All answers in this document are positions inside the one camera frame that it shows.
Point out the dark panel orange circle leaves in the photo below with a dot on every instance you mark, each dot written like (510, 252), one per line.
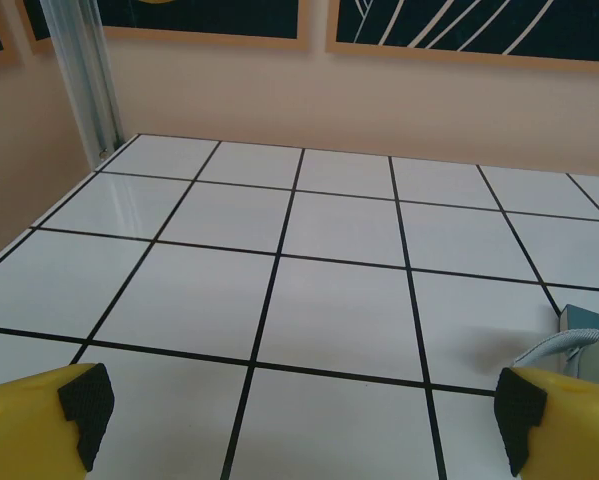
(429, 25)

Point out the aluminium corner post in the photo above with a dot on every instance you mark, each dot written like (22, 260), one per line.
(84, 75)

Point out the teal book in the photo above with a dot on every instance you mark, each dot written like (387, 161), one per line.
(589, 317)

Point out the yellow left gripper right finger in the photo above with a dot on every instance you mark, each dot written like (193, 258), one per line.
(569, 430)

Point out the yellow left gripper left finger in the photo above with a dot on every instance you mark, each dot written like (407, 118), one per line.
(24, 425)

